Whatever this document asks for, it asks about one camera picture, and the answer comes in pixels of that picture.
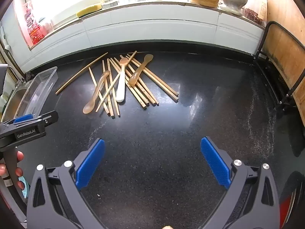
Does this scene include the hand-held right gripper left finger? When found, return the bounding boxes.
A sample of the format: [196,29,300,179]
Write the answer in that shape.
[26,138,108,229]

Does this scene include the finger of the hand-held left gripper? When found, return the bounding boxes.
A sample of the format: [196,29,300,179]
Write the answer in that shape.
[0,114,34,125]
[0,110,59,134]

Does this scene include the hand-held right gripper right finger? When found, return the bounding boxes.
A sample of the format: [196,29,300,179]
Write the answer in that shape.
[200,136,280,229]

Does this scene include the clear plastic container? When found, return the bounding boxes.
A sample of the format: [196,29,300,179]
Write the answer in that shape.
[22,67,59,121]

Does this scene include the amber translucent spoon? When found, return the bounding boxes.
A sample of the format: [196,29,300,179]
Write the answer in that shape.
[128,54,154,86]
[83,71,111,114]

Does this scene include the long thin bamboo stick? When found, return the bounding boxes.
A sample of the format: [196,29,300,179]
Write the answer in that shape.
[55,52,108,95]

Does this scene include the white handled spoon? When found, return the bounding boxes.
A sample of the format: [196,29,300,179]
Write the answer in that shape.
[116,57,129,102]

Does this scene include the pile of wooden chopsticks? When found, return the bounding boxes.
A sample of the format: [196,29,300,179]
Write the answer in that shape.
[89,51,179,119]

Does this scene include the person's left hand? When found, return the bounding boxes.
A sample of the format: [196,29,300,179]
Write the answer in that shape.
[0,151,25,184]

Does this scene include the stainless steel sink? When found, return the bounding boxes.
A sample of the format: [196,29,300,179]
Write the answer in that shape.
[1,80,36,123]

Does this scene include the red and black round object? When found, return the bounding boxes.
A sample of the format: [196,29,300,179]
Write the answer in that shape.
[278,170,305,229]

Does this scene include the red printed package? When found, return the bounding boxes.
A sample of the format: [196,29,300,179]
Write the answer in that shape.
[22,1,46,45]

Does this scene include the yellow sponge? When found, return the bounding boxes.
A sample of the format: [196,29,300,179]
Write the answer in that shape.
[76,5,102,19]

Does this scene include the black metal rack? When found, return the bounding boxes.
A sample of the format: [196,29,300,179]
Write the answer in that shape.
[253,21,305,111]

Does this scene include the wooden cutting board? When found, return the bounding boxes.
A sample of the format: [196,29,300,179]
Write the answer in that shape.
[262,0,305,108]

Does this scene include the glass jar of red spice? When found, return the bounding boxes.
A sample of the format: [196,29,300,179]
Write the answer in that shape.
[242,0,268,26]

